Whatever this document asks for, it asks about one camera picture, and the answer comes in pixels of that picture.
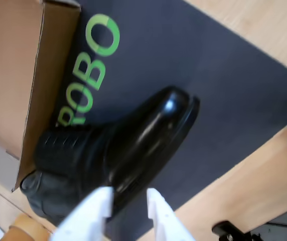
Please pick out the open cardboard box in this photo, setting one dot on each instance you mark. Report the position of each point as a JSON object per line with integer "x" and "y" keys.
{"x": 13, "y": 75}

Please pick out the dark mat with WOWROBO print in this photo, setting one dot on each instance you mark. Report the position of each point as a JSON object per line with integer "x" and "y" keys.
{"x": 208, "y": 75}

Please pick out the brown packing tape roll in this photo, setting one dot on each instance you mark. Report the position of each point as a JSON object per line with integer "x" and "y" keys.
{"x": 25, "y": 228}

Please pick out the black camera stand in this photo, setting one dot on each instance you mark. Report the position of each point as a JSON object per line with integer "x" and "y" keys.
{"x": 223, "y": 229}

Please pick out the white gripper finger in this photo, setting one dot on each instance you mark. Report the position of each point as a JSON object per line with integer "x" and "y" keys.
{"x": 166, "y": 223}
{"x": 88, "y": 216}

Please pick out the black leather shoe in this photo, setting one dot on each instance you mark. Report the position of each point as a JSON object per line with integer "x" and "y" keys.
{"x": 133, "y": 138}

